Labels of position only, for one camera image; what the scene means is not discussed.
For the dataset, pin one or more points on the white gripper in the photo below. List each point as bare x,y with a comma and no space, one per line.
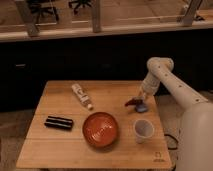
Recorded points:
143,94

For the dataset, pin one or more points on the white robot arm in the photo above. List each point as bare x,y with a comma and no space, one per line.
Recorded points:
195,149

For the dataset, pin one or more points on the blue sponge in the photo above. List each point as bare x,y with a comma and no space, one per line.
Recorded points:
141,108

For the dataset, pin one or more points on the red bowl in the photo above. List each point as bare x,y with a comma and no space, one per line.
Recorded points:
100,129

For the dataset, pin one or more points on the white tube bottle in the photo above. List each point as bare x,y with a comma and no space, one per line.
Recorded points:
82,96

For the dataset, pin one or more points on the wooden table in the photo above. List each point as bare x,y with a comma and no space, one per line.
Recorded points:
46,147

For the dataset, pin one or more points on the black rectangular case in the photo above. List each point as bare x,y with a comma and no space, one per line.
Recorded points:
59,122

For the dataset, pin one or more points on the black office chair base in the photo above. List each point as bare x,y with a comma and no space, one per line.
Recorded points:
75,4

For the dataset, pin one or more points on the black office chair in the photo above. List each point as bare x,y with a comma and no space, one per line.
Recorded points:
36,7

